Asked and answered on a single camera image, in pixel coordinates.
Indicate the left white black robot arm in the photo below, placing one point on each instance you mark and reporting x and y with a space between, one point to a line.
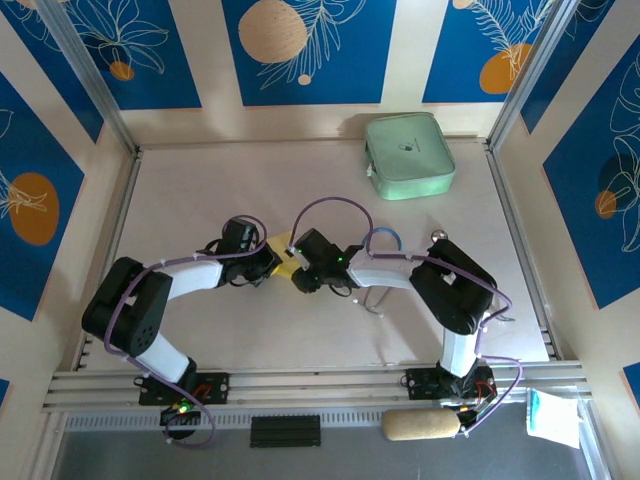
195 277

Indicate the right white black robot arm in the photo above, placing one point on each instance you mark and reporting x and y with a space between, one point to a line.
380 272

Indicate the mint green zip pouch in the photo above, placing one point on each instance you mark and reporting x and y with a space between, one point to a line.
410 155

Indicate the circuit board with green light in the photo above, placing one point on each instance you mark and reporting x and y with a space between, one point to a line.
180 409

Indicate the black ribbed block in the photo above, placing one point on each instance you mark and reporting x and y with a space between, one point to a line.
285 431

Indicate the tan foam roller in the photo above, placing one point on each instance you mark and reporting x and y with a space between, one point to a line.
420 425

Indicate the perforated metal strip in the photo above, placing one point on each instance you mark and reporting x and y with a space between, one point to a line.
125 421

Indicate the white packet with blue print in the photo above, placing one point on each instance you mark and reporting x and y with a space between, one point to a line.
550 420

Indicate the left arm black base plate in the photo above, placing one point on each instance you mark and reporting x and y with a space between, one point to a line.
215 390

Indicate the aluminium side rail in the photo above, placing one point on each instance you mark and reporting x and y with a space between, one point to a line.
107 260
520 250

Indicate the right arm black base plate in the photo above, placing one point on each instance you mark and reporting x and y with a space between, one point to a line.
420 385

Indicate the aluminium frame post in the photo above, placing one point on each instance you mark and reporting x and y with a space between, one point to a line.
529 75
91 75

